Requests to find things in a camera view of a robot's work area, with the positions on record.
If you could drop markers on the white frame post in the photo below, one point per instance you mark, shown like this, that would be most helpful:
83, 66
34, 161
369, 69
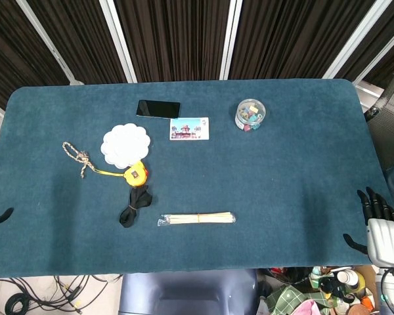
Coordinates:
49, 42
381, 55
354, 39
118, 42
230, 39

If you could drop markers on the white flower-shaped palette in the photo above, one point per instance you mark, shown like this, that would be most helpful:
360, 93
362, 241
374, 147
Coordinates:
124, 144

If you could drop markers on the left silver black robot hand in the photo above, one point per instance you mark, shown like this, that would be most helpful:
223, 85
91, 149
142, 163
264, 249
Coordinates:
0, 215

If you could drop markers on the white paper cup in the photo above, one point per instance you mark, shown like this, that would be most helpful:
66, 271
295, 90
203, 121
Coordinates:
345, 276

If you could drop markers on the black smartphone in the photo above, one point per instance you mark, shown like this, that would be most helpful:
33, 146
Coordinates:
157, 109

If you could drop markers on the black hair tie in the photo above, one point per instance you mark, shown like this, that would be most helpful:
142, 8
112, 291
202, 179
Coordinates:
131, 213

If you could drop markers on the green checked cloth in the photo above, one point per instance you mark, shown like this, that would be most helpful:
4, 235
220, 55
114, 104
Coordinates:
287, 297

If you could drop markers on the blue robot torso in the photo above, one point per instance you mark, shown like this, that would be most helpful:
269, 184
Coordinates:
187, 292

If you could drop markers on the grey mesh chair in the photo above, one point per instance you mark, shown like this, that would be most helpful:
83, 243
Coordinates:
390, 118

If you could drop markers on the yellow tape measure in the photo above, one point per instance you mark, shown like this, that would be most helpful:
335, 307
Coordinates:
134, 175

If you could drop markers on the clear jar of binder clips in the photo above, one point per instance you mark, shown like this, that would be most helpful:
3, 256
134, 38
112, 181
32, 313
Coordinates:
249, 115

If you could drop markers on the pink cloth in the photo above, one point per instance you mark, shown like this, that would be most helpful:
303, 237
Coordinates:
307, 308

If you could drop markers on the wrapped chopsticks bundle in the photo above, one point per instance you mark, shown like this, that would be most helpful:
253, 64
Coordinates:
197, 218

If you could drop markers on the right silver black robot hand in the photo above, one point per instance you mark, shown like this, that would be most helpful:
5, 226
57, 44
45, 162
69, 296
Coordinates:
387, 239

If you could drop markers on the dark pleated curtain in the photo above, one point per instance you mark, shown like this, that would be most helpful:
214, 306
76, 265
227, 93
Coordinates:
177, 36

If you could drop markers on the blue table cloth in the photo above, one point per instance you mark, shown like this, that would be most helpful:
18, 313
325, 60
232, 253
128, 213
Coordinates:
249, 197

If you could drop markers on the postcard with building picture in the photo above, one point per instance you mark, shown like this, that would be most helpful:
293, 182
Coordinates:
188, 129

